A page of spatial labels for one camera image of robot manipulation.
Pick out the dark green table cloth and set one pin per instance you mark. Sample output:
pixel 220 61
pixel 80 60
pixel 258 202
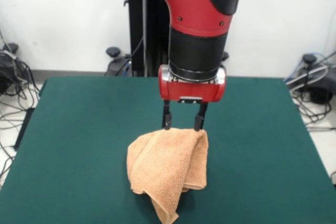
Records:
pixel 78 129

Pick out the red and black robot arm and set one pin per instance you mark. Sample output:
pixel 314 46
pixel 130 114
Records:
pixel 197 11

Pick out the orange terry towel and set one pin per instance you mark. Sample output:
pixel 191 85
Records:
pixel 162 161

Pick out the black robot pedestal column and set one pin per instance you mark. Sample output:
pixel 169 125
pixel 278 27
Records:
pixel 152 37

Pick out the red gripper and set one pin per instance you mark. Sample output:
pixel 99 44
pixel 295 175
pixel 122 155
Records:
pixel 191 90

